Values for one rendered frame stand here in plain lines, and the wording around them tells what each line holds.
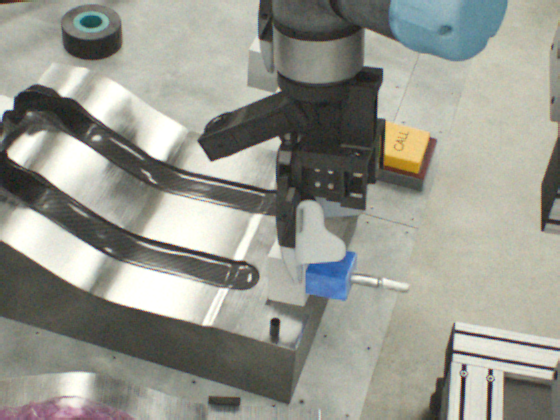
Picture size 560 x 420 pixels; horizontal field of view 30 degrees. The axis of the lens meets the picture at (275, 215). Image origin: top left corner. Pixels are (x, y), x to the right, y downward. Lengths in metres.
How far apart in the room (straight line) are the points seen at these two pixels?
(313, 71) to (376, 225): 0.42
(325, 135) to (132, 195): 0.29
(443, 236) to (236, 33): 1.00
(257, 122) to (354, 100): 0.09
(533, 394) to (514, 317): 0.40
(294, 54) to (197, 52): 0.62
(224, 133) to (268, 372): 0.25
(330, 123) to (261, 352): 0.25
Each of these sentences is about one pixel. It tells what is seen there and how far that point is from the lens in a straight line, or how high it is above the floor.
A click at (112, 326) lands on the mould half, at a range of 1.08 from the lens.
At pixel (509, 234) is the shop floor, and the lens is 2.41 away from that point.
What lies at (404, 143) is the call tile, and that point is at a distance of 1.30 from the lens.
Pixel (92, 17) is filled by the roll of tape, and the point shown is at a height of 0.83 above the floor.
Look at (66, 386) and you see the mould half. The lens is 0.98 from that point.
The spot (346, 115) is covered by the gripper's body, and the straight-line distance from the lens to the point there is 0.89.
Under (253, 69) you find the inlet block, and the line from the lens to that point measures 1.23.
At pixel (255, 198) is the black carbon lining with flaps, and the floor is 0.88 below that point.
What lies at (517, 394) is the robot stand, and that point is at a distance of 1.87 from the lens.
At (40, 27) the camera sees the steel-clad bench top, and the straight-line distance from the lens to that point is 1.52.
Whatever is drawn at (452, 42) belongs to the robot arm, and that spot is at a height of 1.26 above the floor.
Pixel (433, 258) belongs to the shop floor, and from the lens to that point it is 2.32.
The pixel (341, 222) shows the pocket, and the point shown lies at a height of 0.87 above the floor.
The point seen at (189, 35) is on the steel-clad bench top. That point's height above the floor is 0.80.
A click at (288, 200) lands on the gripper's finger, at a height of 1.04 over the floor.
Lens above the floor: 1.69
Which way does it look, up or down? 46 degrees down
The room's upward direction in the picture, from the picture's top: 5 degrees clockwise
